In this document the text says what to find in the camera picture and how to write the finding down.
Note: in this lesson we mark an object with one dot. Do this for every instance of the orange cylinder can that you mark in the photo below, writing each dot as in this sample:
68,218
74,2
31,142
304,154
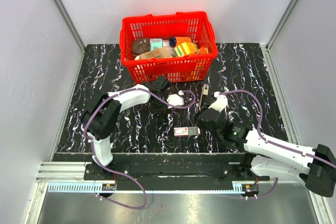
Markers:
176,40

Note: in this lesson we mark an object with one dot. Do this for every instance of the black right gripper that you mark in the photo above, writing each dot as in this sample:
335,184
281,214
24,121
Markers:
200,122

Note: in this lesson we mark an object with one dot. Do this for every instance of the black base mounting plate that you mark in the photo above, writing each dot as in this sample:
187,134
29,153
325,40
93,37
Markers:
179,170

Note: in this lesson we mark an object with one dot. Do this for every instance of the staple box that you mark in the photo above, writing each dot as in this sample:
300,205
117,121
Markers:
186,131

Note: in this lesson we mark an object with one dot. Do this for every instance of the teal small box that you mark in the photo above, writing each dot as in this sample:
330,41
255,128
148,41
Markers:
156,43

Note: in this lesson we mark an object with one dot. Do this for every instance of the orange packet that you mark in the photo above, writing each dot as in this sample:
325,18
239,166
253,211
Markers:
202,51

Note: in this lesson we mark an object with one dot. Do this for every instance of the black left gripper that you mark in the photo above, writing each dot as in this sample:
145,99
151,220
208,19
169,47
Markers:
154,109

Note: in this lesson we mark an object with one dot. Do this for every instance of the red plastic basket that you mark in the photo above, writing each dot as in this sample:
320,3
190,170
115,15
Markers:
195,25

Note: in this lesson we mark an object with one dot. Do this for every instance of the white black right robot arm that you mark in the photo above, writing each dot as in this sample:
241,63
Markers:
269,156

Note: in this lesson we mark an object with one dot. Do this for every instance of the brown round item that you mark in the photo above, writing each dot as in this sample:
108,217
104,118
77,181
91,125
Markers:
140,46

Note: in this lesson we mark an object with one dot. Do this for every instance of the cardboard box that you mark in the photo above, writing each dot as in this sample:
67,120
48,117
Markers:
160,53

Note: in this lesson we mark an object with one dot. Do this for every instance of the yellow green striped box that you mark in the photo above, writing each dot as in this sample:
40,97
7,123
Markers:
185,49

